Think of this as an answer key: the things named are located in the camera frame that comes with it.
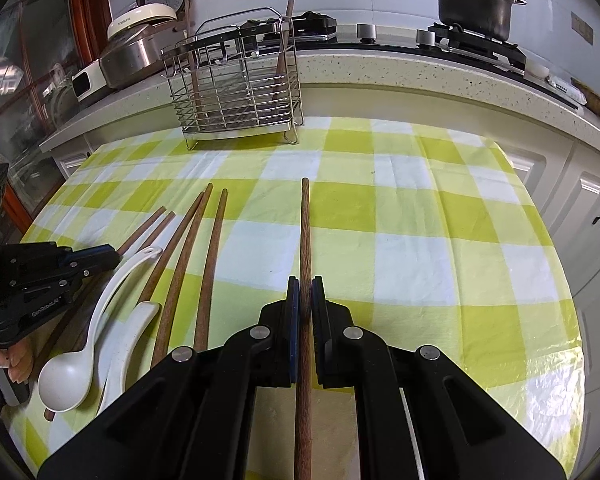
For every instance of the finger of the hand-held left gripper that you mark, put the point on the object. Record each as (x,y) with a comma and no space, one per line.
(82,272)
(92,256)

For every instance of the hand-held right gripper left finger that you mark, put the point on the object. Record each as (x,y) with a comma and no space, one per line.
(293,320)

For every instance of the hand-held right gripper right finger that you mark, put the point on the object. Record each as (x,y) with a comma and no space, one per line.
(316,320)

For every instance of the white ceramic spoon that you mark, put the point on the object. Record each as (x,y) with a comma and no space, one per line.
(65,382)
(125,345)

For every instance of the person's left hand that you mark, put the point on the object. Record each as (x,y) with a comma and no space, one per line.
(17,365)

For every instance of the yellow checkered tablecloth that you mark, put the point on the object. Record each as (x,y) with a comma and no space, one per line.
(405,240)

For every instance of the white small appliance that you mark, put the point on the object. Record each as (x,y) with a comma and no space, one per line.
(92,82)

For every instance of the cream-lidded steel cooker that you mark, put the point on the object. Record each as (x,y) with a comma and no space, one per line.
(135,57)

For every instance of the red-framed glass door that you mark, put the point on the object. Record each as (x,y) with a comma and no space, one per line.
(35,60)

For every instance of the speckled kitchen counter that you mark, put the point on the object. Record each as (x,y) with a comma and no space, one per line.
(405,82)

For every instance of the black glass cooktop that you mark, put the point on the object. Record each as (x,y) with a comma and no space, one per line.
(395,45)

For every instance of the silver stove knob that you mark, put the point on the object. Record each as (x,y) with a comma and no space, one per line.
(366,33)
(426,39)

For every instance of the black burner grate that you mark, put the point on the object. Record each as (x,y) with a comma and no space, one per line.
(480,42)
(312,25)

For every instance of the small white bowl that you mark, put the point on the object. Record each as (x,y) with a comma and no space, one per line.
(538,70)

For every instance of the white packet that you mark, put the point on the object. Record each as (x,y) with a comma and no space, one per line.
(567,90)

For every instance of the black cooking pot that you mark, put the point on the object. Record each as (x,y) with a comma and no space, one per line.
(472,5)

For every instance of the wall socket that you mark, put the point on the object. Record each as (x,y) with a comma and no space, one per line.
(582,29)

